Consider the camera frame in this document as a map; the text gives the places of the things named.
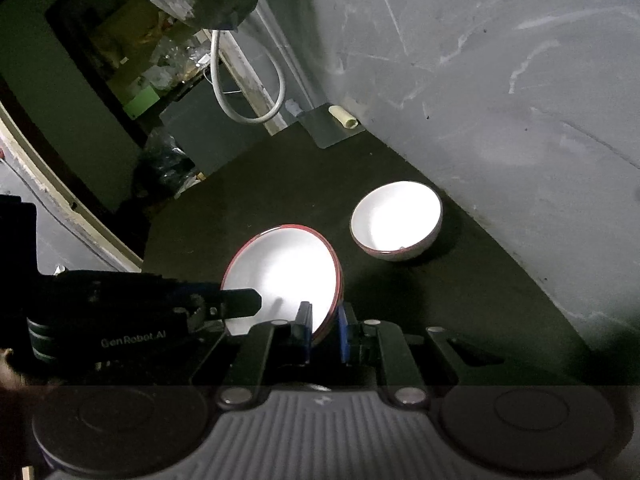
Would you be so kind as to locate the cream door frame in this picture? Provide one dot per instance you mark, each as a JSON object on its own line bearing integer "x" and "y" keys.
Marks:
{"x": 65, "y": 195}

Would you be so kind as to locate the dark grey cabinet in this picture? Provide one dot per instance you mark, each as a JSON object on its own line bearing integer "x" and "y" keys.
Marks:
{"x": 210, "y": 120}

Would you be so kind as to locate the black plastic bag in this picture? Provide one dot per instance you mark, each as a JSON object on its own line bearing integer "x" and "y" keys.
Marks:
{"x": 165, "y": 165}

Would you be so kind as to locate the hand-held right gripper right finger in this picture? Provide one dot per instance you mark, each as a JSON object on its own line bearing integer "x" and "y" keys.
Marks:
{"x": 344, "y": 335}

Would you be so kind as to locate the white ceramic bowl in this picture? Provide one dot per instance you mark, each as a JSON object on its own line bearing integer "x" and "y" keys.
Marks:
{"x": 395, "y": 217}
{"x": 285, "y": 280}

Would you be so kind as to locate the steel cleaver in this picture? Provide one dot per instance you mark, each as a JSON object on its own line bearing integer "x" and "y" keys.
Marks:
{"x": 325, "y": 127}

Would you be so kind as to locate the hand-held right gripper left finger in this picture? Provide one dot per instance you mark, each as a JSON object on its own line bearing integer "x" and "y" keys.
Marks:
{"x": 302, "y": 332}

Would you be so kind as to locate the cream paper roll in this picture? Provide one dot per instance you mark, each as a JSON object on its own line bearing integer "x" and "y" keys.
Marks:
{"x": 342, "y": 116}

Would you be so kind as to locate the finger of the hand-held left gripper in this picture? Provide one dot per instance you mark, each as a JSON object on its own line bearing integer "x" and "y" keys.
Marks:
{"x": 240, "y": 304}

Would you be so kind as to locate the cluttered storage shelf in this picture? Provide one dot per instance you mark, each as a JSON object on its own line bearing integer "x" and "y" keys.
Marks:
{"x": 130, "y": 35}

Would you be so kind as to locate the green box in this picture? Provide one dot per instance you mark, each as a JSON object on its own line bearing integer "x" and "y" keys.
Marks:
{"x": 141, "y": 101}

